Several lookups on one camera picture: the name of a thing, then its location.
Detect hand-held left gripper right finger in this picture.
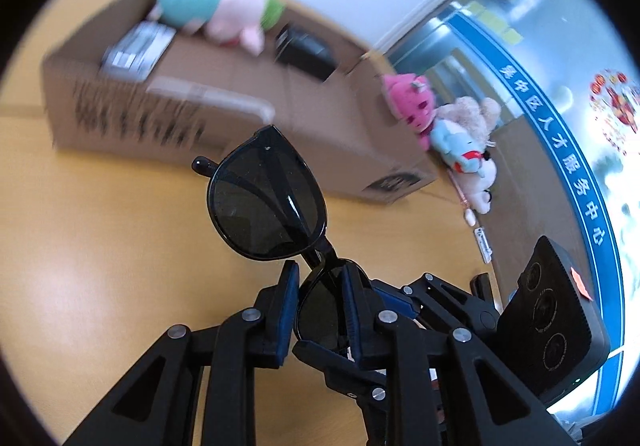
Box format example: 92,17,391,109
340,263,576,446

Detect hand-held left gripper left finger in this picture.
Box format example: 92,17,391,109
62,260,301,446

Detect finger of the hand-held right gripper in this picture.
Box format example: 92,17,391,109
372,272,502,343
292,340,390,446

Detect black sunglasses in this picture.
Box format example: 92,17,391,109
191,124,381,352

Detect brown cardboard box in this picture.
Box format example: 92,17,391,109
41,0,441,204

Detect black case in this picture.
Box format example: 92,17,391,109
274,23,338,82

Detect grey striped packet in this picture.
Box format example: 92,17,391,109
100,21,177,83

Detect silver clip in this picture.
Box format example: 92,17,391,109
474,227,494,263

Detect white plush toy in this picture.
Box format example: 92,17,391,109
457,158,498,216

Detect light blue plush toy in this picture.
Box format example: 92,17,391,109
430,118,488,174

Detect blue banner strip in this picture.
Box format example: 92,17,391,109
447,16,623,407

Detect beige plush toy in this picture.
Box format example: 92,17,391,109
436,96,502,147

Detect red window decoration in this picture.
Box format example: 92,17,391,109
589,68,640,157

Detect row of yellow sticky notes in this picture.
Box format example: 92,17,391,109
470,1,521,44

